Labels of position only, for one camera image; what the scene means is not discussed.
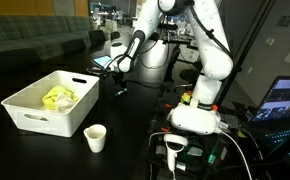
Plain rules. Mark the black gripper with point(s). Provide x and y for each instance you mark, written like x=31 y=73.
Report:
x=118 y=76

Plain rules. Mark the green Expo marker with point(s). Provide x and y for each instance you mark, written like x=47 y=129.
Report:
x=120 y=92

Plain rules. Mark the yellow-green towel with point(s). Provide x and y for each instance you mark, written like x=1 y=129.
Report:
x=53 y=95

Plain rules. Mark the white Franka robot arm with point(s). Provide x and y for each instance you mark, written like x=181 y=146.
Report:
x=215 y=60

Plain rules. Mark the white mug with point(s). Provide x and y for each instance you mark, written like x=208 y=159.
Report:
x=95 y=140

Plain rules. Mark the white plastic basket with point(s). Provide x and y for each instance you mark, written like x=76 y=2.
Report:
x=61 y=126

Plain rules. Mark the tablet on stand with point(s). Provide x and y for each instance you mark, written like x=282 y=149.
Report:
x=101 y=61

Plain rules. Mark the black conference chair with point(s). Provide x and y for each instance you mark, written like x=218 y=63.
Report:
x=97 y=37
x=115 y=35
x=154 y=36

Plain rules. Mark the small yellow plastic piece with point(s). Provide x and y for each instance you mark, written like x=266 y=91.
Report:
x=185 y=98

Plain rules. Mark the white VR headset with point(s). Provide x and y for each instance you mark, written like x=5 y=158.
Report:
x=193 y=120

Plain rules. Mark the white VR controller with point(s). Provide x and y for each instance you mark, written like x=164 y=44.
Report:
x=171 y=150

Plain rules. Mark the green plaid couch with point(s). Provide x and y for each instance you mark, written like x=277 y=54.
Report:
x=25 y=36

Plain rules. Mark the open laptop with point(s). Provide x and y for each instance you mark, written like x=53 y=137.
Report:
x=281 y=100

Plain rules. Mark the black stereo camera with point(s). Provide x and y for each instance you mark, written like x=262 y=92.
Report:
x=170 y=26

